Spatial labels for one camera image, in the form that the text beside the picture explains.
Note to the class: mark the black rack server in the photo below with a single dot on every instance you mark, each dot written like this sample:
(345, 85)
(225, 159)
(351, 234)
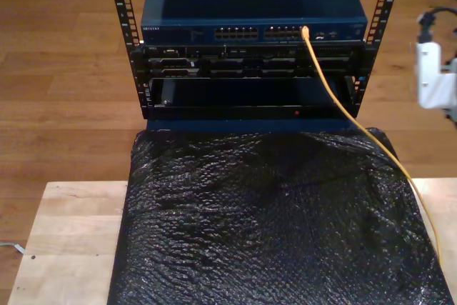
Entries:
(250, 65)

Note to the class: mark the blue rack base plate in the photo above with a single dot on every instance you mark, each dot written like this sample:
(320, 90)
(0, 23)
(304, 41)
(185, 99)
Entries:
(250, 125)

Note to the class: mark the black rack shelf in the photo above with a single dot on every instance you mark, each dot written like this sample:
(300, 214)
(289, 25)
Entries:
(250, 112)

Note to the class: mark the black bubble mat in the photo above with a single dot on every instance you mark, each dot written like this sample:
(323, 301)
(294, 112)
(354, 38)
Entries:
(250, 230)

